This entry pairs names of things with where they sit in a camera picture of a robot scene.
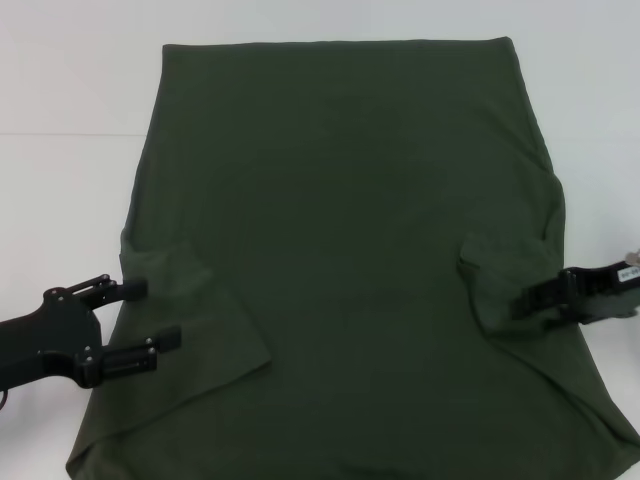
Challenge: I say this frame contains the dark green shirt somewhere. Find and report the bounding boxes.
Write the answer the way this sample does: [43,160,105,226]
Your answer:
[64,35,640,480]

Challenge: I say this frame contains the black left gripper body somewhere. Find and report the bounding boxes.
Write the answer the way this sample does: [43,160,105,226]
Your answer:
[0,286,105,396]

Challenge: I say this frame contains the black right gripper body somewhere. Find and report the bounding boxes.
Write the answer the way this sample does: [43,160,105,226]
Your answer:
[568,259,640,327]

